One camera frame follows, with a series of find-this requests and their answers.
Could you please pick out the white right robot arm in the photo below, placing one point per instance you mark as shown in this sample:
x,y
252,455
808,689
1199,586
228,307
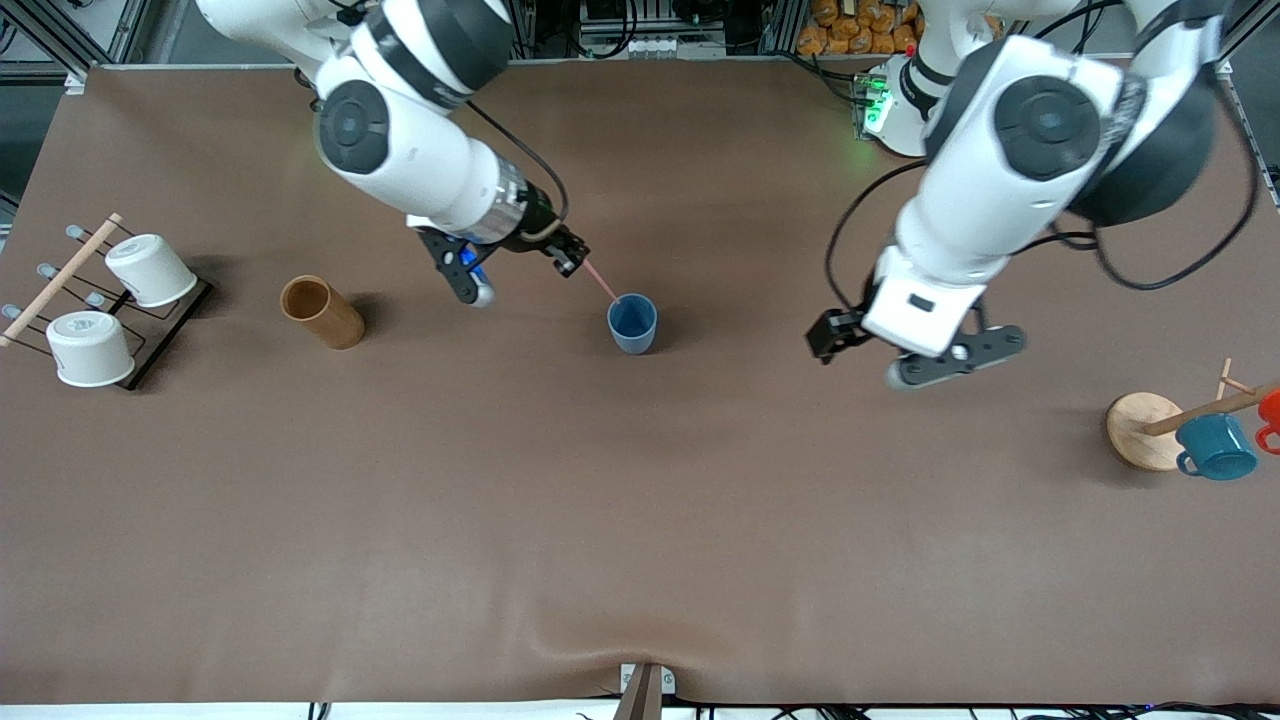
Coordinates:
x,y
400,140

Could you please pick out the bag of orange buns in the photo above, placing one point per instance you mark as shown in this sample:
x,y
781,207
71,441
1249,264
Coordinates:
x,y
850,25

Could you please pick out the light blue plastic cup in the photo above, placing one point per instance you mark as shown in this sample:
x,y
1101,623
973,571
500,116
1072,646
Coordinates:
x,y
632,335

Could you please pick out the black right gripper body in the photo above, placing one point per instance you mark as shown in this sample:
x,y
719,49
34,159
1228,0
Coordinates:
x,y
541,228

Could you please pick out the white cup embossed bottom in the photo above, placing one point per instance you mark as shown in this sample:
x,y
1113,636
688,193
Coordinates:
x,y
90,350

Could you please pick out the aluminium frame profile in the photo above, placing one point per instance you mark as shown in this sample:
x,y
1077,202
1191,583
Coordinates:
x,y
76,78
1262,25

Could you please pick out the white cup plain bottom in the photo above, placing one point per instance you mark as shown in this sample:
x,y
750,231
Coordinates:
x,y
155,272

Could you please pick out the wooden mug tree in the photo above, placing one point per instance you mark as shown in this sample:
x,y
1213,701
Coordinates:
x,y
1140,430

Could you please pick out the white terminal block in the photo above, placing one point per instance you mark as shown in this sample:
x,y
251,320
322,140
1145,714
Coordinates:
x,y
650,46

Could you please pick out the red mug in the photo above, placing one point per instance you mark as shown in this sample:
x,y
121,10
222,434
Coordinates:
x,y
1272,410

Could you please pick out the brown table cover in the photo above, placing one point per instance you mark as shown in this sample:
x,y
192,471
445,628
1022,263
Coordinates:
x,y
640,520

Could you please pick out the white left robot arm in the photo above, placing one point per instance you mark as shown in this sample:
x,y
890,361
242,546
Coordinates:
x,y
1020,150

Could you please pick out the brown bamboo holder cup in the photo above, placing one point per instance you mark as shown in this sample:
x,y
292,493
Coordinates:
x,y
338,322

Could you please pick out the teal enamel mug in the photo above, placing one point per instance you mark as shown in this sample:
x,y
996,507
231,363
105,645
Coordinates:
x,y
1215,448

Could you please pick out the wooden rack dowel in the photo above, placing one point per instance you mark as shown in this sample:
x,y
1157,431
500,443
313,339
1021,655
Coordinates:
x,y
60,275

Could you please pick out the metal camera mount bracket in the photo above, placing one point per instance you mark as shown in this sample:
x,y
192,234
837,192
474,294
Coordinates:
x,y
642,692

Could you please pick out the pink straw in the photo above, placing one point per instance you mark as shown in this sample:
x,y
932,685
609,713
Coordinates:
x,y
600,278

